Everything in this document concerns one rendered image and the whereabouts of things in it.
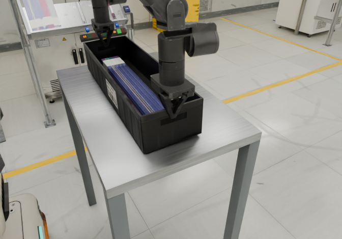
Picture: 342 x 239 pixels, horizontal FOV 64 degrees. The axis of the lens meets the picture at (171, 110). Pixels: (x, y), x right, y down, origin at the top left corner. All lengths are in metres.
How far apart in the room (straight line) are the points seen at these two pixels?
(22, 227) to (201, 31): 1.06
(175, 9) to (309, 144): 1.80
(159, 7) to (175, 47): 0.08
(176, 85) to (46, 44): 1.89
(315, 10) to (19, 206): 4.05
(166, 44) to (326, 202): 1.48
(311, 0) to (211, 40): 3.89
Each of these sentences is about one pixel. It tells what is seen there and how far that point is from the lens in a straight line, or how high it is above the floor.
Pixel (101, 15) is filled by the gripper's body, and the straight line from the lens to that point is 1.09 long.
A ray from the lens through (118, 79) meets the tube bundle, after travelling 0.96.
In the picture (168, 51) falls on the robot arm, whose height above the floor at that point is 1.07.
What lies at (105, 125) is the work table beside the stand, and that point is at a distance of 0.82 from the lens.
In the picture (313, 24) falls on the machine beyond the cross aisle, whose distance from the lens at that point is 4.45.
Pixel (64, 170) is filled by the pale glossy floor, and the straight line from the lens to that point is 1.92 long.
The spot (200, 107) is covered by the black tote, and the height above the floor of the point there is 0.90.
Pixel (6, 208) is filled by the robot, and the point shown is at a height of 0.55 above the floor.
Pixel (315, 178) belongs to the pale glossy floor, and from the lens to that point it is 1.96.
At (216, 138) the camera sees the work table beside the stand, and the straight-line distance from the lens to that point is 0.76.
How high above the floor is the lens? 1.27
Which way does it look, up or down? 33 degrees down
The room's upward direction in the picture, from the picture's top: straight up
